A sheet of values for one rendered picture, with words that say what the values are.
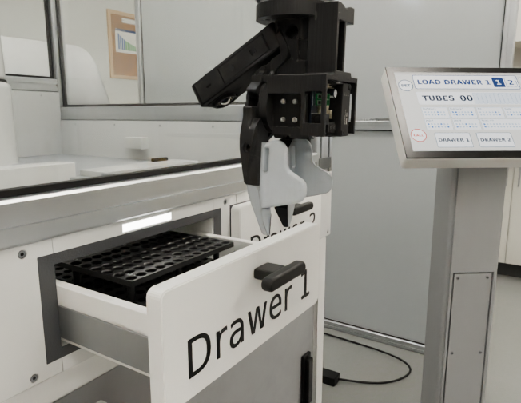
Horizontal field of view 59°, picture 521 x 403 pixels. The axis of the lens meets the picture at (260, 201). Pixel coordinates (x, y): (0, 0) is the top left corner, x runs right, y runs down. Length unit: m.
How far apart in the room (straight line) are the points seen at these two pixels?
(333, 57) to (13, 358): 0.40
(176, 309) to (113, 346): 0.10
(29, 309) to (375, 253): 1.88
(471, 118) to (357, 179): 0.96
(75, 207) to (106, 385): 0.23
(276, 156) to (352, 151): 1.79
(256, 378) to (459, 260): 0.76
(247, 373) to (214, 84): 0.57
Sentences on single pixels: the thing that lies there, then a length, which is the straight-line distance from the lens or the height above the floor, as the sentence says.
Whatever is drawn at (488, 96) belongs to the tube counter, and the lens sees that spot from 1.43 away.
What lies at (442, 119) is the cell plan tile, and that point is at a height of 1.05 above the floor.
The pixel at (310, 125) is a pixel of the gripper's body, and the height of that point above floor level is 1.06.
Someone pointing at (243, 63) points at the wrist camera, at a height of 1.11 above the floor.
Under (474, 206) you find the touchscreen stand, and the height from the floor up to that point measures 0.81.
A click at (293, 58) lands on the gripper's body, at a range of 0.44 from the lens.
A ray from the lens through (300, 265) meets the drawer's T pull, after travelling 0.49.
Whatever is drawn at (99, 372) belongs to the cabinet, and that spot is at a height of 0.77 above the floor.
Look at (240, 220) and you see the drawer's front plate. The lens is 0.71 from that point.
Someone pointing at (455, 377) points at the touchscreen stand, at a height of 0.29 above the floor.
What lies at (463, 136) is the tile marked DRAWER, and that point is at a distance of 1.31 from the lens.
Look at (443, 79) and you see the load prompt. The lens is 1.42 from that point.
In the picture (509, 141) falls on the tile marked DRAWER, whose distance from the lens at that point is 1.35.
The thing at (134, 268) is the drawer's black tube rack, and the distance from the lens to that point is 0.54.
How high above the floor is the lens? 1.07
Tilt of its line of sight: 11 degrees down
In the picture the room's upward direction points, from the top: straight up
